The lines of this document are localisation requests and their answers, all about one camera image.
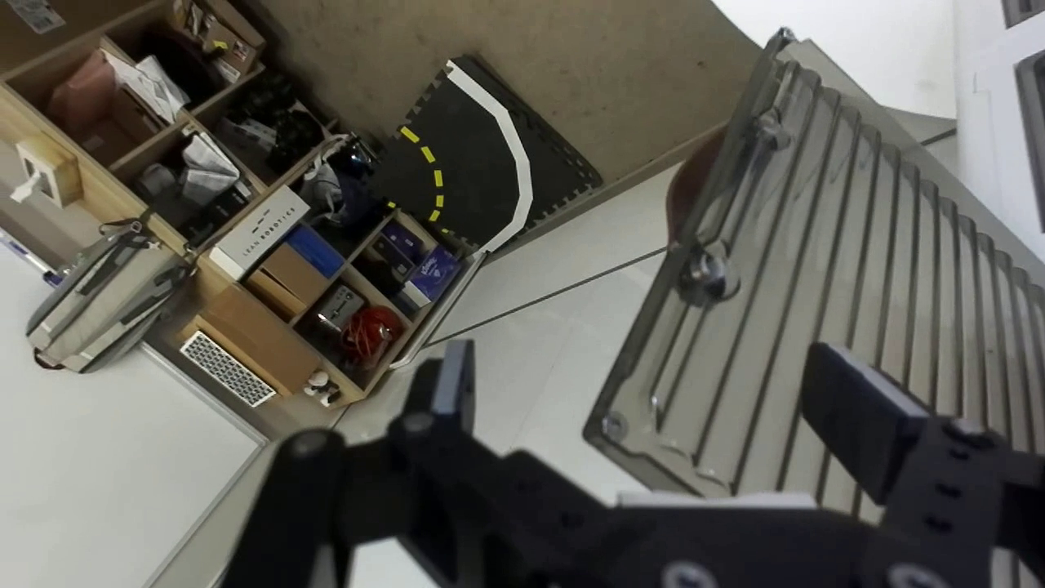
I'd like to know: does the small cardboard box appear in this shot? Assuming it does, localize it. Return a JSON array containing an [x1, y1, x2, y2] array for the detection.
[[241, 242, 330, 320]]

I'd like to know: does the wooden storage shelf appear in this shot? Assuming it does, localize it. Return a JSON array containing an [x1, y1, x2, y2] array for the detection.
[[0, 0, 486, 416]]

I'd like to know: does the small wooden block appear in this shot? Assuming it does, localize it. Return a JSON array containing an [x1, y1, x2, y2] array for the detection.
[[9, 133, 84, 210]]

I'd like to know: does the silver keyboard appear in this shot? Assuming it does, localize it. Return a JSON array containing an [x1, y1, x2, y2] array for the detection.
[[178, 331, 278, 413]]

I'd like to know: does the red item in shelf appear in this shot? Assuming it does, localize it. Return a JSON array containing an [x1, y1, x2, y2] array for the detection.
[[342, 304, 409, 365]]

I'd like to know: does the white printed box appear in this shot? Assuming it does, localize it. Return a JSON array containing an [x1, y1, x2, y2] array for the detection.
[[205, 183, 314, 283]]

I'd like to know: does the blue box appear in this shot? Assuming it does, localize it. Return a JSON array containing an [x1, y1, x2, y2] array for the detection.
[[289, 223, 351, 275]]

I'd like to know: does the flat cardboard box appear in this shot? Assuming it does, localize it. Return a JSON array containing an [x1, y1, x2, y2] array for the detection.
[[151, 283, 368, 413]]

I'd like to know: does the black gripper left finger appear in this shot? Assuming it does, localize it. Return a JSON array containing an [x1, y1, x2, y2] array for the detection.
[[396, 337, 479, 438]]

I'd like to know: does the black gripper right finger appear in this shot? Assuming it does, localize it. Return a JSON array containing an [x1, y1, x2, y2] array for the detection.
[[799, 339, 935, 505]]

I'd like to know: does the black foam floor mat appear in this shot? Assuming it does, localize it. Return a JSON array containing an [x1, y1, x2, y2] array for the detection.
[[368, 54, 603, 259]]

